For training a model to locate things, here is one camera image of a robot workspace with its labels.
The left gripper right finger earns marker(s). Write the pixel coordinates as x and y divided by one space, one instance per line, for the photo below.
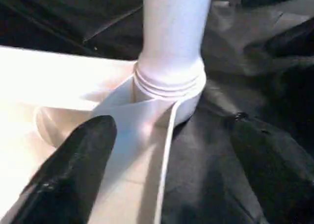
277 175

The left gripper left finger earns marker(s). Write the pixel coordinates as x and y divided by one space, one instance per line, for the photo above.
71 175

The white plastic table top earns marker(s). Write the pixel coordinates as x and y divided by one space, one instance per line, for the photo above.
49 79

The white plastic table leg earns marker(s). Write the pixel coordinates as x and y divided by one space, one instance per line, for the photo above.
174 37

